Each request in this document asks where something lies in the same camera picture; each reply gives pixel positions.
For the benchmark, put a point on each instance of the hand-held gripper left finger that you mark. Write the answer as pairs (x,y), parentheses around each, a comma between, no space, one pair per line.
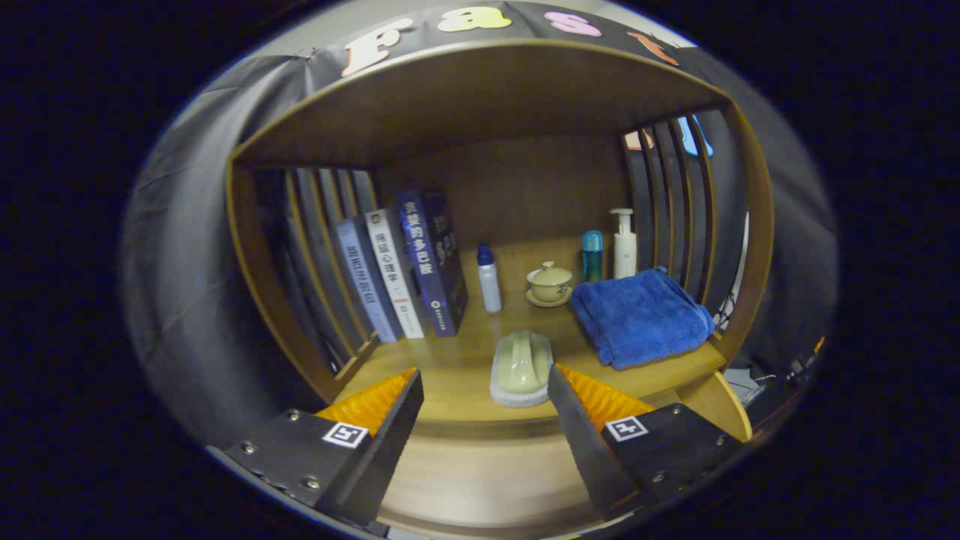
(390,446)

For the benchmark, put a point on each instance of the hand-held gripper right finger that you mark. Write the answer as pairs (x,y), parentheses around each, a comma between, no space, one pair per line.
(577,442)

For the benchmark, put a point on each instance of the wooden drawer with black knob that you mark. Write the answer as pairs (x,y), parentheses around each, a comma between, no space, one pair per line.
(487,480)

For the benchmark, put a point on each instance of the wooden countertop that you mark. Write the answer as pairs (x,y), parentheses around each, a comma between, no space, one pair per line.
(457,367)

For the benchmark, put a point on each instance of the wooden cabinet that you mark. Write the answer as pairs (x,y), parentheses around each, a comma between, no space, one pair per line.
(487,97)

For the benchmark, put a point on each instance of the folded blue towel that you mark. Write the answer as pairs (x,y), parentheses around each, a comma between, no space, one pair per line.
(641,319)

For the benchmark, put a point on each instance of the beige saucer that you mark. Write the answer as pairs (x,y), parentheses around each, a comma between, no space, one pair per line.
(549,304)

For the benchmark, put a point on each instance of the light blue book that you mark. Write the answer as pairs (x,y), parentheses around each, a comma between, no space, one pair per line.
(367,285)

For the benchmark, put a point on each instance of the beige lidded tea cup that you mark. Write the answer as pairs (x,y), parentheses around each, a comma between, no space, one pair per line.
(550,281)

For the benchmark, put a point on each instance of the white book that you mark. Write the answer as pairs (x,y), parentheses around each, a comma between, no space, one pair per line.
(394,274)

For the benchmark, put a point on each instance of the white bottle with blue cap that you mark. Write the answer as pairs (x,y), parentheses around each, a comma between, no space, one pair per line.
(490,289)

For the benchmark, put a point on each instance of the teal bottle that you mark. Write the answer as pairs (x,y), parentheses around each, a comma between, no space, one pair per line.
(592,259)

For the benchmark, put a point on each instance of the dark navy book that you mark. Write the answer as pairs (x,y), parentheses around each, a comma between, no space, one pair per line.
(431,262)

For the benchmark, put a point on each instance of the white pump bottle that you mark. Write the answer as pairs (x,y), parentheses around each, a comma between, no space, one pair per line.
(625,255)

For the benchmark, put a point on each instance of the dark equipment with orange part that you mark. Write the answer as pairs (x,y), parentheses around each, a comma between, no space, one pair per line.
(795,371)

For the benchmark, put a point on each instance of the black backdrop cloth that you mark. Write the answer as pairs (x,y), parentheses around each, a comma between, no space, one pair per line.
(187,262)

